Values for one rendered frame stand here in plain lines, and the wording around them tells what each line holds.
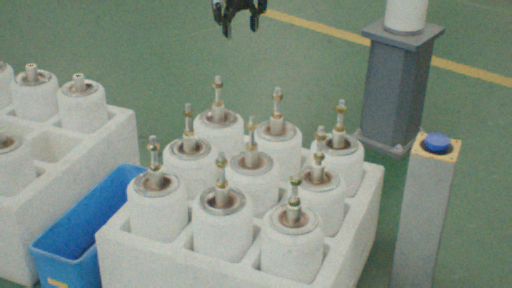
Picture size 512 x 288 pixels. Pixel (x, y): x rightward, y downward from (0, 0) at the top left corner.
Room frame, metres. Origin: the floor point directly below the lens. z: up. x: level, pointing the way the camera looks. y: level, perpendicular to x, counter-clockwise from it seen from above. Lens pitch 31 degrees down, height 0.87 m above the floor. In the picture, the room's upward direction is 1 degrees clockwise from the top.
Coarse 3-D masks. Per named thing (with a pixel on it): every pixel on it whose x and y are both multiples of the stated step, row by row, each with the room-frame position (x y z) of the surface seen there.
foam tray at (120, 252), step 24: (360, 192) 0.96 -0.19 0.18; (120, 216) 0.88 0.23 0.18; (360, 216) 0.89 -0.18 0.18; (96, 240) 0.83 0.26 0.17; (120, 240) 0.82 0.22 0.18; (144, 240) 0.82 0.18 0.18; (192, 240) 0.84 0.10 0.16; (336, 240) 0.83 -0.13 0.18; (360, 240) 0.90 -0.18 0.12; (120, 264) 0.82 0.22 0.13; (144, 264) 0.80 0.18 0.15; (168, 264) 0.78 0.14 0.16; (192, 264) 0.77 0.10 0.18; (216, 264) 0.77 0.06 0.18; (240, 264) 0.77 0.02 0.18; (336, 264) 0.77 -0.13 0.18; (360, 264) 0.93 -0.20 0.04
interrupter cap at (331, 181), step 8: (304, 168) 0.92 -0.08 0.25; (328, 168) 0.92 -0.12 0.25; (304, 176) 0.90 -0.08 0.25; (328, 176) 0.90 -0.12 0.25; (336, 176) 0.90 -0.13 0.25; (304, 184) 0.88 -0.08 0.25; (312, 184) 0.88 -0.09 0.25; (320, 184) 0.88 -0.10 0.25; (328, 184) 0.88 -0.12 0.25; (336, 184) 0.88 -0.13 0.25
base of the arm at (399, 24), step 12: (396, 0) 1.42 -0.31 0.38; (408, 0) 1.40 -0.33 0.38; (420, 0) 1.41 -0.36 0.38; (396, 12) 1.41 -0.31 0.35; (408, 12) 1.40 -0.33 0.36; (420, 12) 1.41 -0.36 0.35; (384, 24) 1.45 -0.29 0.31; (396, 24) 1.41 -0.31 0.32; (408, 24) 1.40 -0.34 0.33; (420, 24) 1.41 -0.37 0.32
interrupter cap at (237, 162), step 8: (240, 152) 0.97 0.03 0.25; (264, 152) 0.97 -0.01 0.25; (232, 160) 0.95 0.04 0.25; (240, 160) 0.95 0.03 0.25; (264, 160) 0.95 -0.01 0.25; (272, 160) 0.95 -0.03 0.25; (232, 168) 0.92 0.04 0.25; (240, 168) 0.92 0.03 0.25; (248, 168) 0.93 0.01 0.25; (256, 168) 0.92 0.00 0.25; (264, 168) 0.92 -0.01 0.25
